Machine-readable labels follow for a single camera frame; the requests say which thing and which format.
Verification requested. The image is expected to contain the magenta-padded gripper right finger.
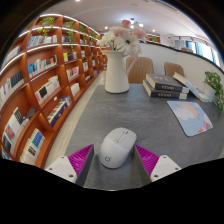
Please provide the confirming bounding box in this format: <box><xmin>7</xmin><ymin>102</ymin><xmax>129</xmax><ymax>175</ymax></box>
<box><xmin>133</xmin><ymin>143</ymin><xmax>183</xmax><ymax>187</ymax></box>

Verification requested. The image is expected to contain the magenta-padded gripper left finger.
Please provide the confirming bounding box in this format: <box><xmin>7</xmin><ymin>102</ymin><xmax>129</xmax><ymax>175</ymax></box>
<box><xmin>44</xmin><ymin>143</ymin><xmax>96</xmax><ymax>188</ymax></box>

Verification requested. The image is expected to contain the white computer mouse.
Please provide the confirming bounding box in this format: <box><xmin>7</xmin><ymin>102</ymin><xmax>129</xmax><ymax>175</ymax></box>
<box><xmin>99</xmin><ymin>127</ymin><xmax>138</xmax><ymax>170</ymax></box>

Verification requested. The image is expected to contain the pastel sun-print mouse pad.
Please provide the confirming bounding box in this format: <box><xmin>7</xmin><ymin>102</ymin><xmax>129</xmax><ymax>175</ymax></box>
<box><xmin>166</xmin><ymin>100</ymin><xmax>214</xmax><ymax>138</ymax></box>

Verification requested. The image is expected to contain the dark hardcover book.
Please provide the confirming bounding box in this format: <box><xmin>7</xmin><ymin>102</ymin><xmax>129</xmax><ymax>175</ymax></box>
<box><xmin>145</xmin><ymin>73</ymin><xmax>190</xmax><ymax>94</ymax></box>
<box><xmin>142</xmin><ymin>79</ymin><xmax>188</xmax><ymax>101</ymax></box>

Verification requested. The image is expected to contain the blue-covered white book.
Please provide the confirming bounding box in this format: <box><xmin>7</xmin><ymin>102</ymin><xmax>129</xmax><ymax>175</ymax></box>
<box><xmin>188</xmin><ymin>86</ymin><xmax>210</xmax><ymax>103</ymax></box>

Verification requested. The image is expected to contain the orange wooden bookshelf unit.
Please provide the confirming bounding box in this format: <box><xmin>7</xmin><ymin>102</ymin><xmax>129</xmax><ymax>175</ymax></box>
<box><xmin>0</xmin><ymin>13</ymin><xmax>161</xmax><ymax>169</ymax></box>

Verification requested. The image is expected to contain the green potted plant, white pot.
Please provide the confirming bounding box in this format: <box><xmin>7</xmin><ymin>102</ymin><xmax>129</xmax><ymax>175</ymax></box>
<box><xmin>202</xmin><ymin>70</ymin><xmax>224</xmax><ymax>113</ymax></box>

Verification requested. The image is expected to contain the tan upholstered chair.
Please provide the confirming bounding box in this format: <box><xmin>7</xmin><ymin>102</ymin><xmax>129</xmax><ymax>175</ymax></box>
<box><xmin>163</xmin><ymin>61</ymin><xmax>185</xmax><ymax>78</ymax></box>
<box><xmin>125</xmin><ymin>56</ymin><xmax>155</xmax><ymax>84</ymax></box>

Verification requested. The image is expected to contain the white ceramic jug vase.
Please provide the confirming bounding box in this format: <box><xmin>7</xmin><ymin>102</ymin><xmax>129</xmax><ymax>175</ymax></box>
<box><xmin>101</xmin><ymin>49</ymin><xmax>138</xmax><ymax>95</ymax></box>

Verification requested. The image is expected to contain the window with curtains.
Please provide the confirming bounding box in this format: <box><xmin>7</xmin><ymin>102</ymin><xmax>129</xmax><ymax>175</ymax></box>
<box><xmin>173</xmin><ymin>36</ymin><xmax>223</xmax><ymax>68</ymax></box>

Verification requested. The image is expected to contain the pink and white flower bouquet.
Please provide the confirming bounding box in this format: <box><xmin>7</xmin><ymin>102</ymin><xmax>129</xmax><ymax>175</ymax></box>
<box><xmin>97</xmin><ymin>19</ymin><xmax>148</xmax><ymax>58</ymax></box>

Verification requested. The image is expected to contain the ceiling spotlight cluster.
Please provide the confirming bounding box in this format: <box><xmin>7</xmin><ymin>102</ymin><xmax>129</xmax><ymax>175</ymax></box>
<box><xmin>128</xmin><ymin>18</ymin><xmax>145</xmax><ymax>30</ymax></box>

